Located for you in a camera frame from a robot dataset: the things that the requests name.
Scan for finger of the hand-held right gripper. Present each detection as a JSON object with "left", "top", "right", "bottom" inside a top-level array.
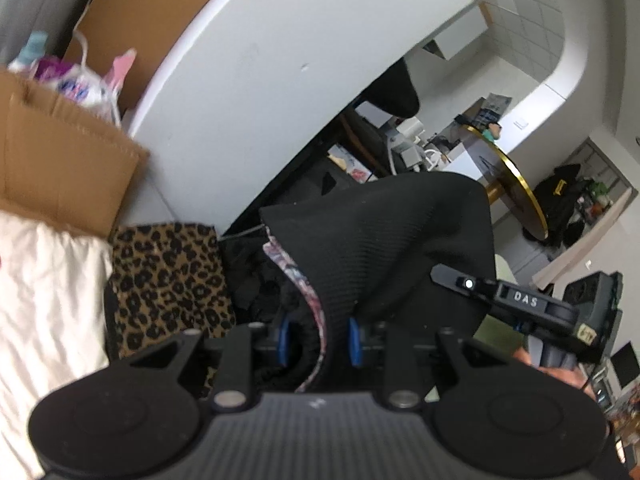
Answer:
[{"left": 431, "top": 264, "right": 500, "bottom": 307}]

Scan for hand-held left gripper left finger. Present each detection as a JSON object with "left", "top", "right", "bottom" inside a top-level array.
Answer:
[{"left": 112, "top": 316, "right": 292, "bottom": 408}]

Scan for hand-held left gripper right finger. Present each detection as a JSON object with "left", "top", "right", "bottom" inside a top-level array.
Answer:
[{"left": 346, "top": 316, "right": 516, "bottom": 409}]

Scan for black pants with printed lining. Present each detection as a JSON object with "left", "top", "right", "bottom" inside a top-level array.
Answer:
[{"left": 259, "top": 172, "right": 497, "bottom": 396}]

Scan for pile of black clothes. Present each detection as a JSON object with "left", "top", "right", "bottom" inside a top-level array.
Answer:
[{"left": 220, "top": 232, "right": 321, "bottom": 341}]

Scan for person's right hand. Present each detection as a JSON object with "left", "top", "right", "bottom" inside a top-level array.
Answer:
[{"left": 515, "top": 347, "right": 602, "bottom": 403}]

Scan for black monitor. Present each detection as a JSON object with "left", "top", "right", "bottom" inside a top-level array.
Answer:
[{"left": 610, "top": 340, "right": 640, "bottom": 393}]

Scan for round black gold-rimmed table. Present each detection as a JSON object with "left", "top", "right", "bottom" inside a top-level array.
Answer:
[{"left": 462, "top": 124, "right": 549, "bottom": 242}]

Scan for black jacket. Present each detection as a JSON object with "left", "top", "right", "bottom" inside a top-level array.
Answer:
[{"left": 522, "top": 162, "right": 608, "bottom": 248}]

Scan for leopard print cloth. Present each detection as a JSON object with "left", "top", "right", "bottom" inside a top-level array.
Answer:
[{"left": 104, "top": 222, "right": 237, "bottom": 401}]

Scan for small white appliance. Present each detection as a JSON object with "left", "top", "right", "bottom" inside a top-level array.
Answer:
[{"left": 387, "top": 117, "right": 436, "bottom": 171}]

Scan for blue printed bag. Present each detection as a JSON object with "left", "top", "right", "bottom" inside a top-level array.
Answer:
[{"left": 472, "top": 94, "right": 513, "bottom": 137}]

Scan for black office chair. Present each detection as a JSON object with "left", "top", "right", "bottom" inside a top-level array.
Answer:
[{"left": 345, "top": 57, "right": 421, "bottom": 176}]

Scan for cream printed bedsheet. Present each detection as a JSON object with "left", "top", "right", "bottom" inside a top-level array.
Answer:
[{"left": 0, "top": 210, "right": 115, "bottom": 480}]

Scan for white plastic bag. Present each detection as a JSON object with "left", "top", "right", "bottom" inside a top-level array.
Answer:
[{"left": 10, "top": 30, "right": 138, "bottom": 128}]

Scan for purple and white packet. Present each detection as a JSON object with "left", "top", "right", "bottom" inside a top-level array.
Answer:
[{"left": 34, "top": 57, "right": 108, "bottom": 108}]

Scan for brown cardboard box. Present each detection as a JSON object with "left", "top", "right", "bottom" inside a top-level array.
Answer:
[{"left": 64, "top": 0, "right": 251, "bottom": 111}]

